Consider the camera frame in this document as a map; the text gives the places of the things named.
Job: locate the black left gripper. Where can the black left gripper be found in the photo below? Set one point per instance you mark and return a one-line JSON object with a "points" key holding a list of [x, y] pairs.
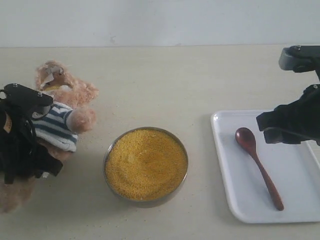
{"points": [[19, 156]]}

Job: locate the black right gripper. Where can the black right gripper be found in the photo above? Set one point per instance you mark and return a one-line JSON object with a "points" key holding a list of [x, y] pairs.
{"points": [[294, 117]]}

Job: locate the tan teddy bear striped shirt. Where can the tan teddy bear striped shirt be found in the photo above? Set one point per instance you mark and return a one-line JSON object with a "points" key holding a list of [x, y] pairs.
{"points": [[57, 127]]}

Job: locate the dark brown wooden spoon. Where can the dark brown wooden spoon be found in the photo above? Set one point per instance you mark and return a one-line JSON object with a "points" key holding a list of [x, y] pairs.
{"points": [[247, 141]]}

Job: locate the white rectangular plastic tray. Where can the white rectangular plastic tray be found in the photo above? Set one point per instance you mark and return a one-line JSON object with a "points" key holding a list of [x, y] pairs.
{"points": [[264, 183]]}

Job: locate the steel bowl of yellow millet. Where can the steel bowl of yellow millet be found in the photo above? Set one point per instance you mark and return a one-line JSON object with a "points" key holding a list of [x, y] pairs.
{"points": [[145, 166]]}

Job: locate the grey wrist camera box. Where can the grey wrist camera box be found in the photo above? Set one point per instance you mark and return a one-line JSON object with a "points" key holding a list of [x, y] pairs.
{"points": [[300, 59]]}

